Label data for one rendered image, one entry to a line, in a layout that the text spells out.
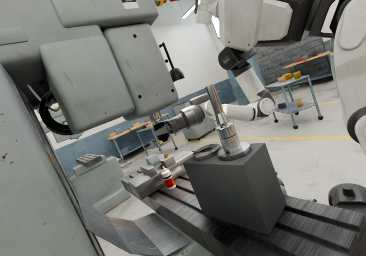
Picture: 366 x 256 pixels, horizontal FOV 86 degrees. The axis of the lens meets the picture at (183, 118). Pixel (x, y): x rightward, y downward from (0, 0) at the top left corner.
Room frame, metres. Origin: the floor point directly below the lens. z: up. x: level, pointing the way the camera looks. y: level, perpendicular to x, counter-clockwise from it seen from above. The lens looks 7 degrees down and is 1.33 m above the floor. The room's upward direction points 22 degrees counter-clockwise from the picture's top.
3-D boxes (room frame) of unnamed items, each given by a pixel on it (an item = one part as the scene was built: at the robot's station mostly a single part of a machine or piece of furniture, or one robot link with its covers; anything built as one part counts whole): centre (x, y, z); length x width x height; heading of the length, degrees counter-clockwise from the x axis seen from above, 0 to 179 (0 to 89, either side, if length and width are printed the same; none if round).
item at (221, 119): (0.51, -0.09, 1.27); 0.03 x 0.03 x 0.11
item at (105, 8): (0.78, 0.14, 1.68); 0.34 x 0.24 x 0.10; 121
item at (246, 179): (0.54, -0.06, 1.05); 0.22 x 0.12 x 0.20; 40
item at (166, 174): (0.88, 0.17, 1.01); 0.04 x 0.04 x 0.11
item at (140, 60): (0.80, 0.11, 1.47); 0.21 x 0.19 x 0.32; 31
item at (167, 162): (1.03, 0.18, 1.04); 0.15 x 0.06 x 0.04; 29
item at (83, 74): (0.70, 0.27, 1.47); 0.24 x 0.19 x 0.26; 31
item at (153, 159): (1.01, 0.23, 1.07); 0.06 x 0.05 x 0.06; 29
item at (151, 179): (1.02, 0.20, 1.01); 0.35 x 0.15 x 0.11; 119
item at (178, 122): (0.83, 0.01, 1.23); 0.13 x 0.12 x 0.10; 16
